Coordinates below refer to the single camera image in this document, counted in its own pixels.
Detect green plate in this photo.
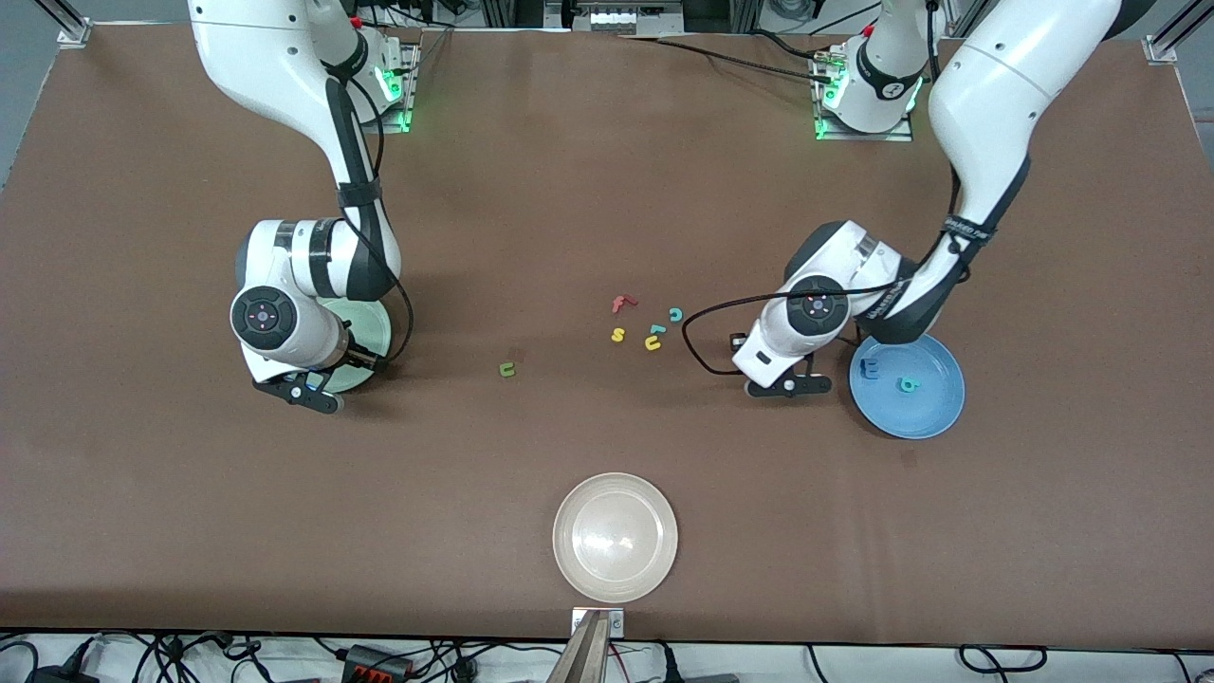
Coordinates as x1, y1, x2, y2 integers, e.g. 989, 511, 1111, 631
318, 296, 393, 395

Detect blue plate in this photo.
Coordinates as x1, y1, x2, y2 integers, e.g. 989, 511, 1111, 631
848, 332, 966, 440

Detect beige plate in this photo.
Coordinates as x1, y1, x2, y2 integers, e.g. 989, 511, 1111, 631
552, 472, 680, 604

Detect black orange power strip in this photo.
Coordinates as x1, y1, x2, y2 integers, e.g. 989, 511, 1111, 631
341, 645, 415, 680

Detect grey metal device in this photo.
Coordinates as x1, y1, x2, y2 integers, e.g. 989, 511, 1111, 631
545, 0, 684, 35

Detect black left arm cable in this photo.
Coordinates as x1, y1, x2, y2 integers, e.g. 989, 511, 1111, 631
680, 280, 916, 378

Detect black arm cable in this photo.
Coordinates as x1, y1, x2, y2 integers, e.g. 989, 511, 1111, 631
327, 38, 416, 367
680, 280, 916, 378

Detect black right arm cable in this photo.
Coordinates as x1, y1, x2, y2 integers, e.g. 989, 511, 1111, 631
327, 38, 416, 367

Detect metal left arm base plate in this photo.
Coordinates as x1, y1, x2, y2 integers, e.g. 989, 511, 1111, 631
814, 47, 916, 143

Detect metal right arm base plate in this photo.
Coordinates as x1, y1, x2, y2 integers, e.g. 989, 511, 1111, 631
356, 38, 418, 134

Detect black cable on table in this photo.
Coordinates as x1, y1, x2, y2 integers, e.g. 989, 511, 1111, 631
616, 33, 837, 84

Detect black tangled floor cable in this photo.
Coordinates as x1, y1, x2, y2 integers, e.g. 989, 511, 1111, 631
123, 632, 271, 683

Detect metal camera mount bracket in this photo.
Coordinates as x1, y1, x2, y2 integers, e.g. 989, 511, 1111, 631
571, 607, 625, 638

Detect grey camera mount bar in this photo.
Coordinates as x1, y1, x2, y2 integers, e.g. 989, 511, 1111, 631
548, 612, 610, 683

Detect black looped floor cable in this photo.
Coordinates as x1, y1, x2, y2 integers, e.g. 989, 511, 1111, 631
958, 645, 1049, 675

